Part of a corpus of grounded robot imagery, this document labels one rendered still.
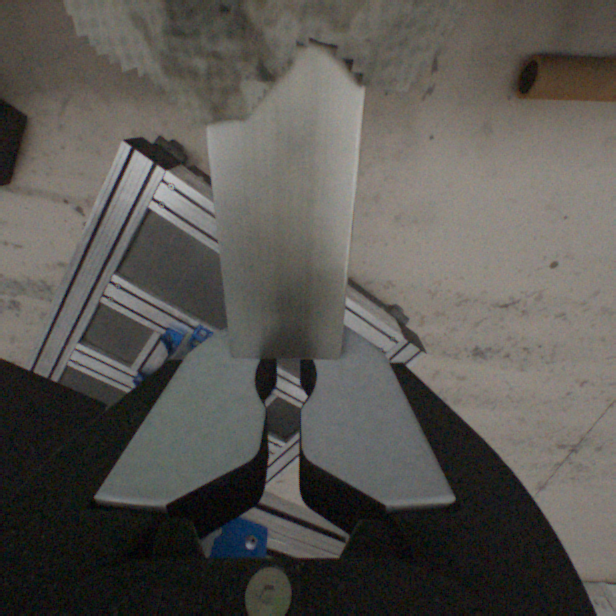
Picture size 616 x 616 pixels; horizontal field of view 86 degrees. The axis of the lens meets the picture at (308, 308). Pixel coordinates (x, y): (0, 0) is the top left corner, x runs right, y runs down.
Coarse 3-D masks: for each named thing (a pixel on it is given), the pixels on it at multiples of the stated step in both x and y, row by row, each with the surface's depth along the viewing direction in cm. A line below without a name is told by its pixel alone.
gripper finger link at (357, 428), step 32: (352, 352) 9; (320, 384) 8; (352, 384) 8; (384, 384) 8; (320, 416) 7; (352, 416) 7; (384, 416) 7; (320, 448) 7; (352, 448) 7; (384, 448) 7; (416, 448) 7; (320, 480) 6; (352, 480) 6; (384, 480) 6; (416, 480) 6; (320, 512) 7; (352, 512) 6; (384, 512) 6
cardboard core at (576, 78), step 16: (528, 64) 74; (544, 64) 70; (560, 64) 70; (576, 64) 70; (592, 64) 70; (608, 64) 70; (528, 80) 77; (544, 80) 71; (560, 80) 71; (576, 80) 71; (592, 80) 71; (608, 80) 71; (528, 96) 74; (544, 96) 74; (560, 96) 74; (576, 96) 74; (592, 96) 74; (608, 96) 74
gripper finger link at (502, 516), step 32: (416, 384) 8; (416, 416) 7; (448, 416) 7; (448, 448) 7; (480, 448) 7; (448, 480) 6; (480, 480) 6; (512, 480) 6; (416, 512) 6; (448, 512) 6; (480, 512) 6; (512, 512) 6; (416, 544) 5; (448, 544) 5; (480, 544) 5; (512, 544) 5; (544, 544) 5; (480, 576) 5; (512, 576) 5; (544, 576) 5; (576, 576) 5; (512, 608) 4; (544, 608) 4; (576, 608) 4
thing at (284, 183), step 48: (336, 48) 6; (288, 96) 6; (336, 96) 6; (240, 144) 6; (288, 144) 6; (336, 144) 6; (240, 192) 7; (288, 192) 7; (336, 192) 7; (240, 240) 7; (288, 240) 7; (336, 240) 7; (240, 288) 8; (288, 288) 8; (336, 288) 8; (240, 336) 9; (288, 336) 9; (336, 336) 9
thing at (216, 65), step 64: (64, 0) 5; (128, 0) 5; (192, 0) 4; (256, 0) 5; (320, 0) 5; (384, 0) 5; (448, 0) 5; (128, 64) 6; (192, 64) 5; (256, 64) 5; (384, 64) 5
